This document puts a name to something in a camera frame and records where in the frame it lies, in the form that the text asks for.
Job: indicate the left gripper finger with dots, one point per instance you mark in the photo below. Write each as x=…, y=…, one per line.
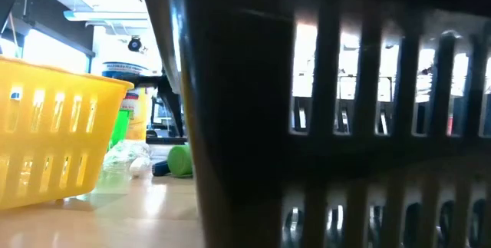
x=172, y=102

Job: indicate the black computer monitor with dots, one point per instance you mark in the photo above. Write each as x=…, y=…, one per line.
x=159, y=110

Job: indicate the Lysol wipes canister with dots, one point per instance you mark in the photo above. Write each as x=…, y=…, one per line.
x=136, y=113

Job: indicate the green plastic basket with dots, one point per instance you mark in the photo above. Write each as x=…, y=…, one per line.
x=120, y=127

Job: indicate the clear wrapped patterned white packet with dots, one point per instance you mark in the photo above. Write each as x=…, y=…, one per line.
x=138, y=165

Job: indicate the black plastic slotted basket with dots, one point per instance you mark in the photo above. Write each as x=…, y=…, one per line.
x=245, y=106

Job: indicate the white tube light fixture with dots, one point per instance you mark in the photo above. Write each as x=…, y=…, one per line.
x=103, y=15

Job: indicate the yellow plastic slotted basket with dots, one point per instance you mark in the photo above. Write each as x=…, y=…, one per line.
x=57, y=144

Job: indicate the black round camera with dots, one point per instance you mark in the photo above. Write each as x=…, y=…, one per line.
x=134, y=44

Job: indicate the black table edge rail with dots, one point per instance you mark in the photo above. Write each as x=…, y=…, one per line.
x=165, y=139

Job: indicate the dark wall beam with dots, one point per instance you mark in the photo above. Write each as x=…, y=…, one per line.
x=57, y=21

